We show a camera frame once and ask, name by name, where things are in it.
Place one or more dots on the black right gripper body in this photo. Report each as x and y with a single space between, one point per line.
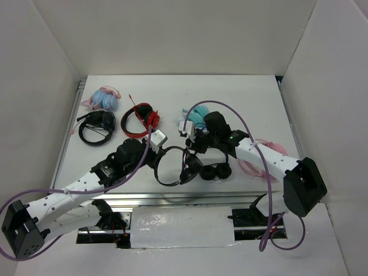
203 140

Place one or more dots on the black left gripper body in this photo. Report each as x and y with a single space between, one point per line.
151 158

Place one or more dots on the black taped headphones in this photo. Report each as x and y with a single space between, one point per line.
191 166

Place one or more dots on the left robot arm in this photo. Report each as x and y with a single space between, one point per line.
28 227

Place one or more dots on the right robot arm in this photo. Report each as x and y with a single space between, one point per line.
303 186

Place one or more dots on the teal and white headphones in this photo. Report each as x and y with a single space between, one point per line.
196 116

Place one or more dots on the small black headphones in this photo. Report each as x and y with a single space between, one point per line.
216 171

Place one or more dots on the red and black headphones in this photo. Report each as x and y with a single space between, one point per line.
147 116

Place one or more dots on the blue and pink headphones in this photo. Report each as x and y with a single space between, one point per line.
105 98

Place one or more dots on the black gaming headset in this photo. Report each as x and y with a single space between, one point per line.
101 122

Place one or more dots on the white foil cover plate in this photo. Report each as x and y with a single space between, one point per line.
186 227

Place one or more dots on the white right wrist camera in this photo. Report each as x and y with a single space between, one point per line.
186 129

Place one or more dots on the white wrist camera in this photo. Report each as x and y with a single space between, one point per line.
158 138
186 129

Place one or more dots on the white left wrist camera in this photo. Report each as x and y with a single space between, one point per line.
158 138

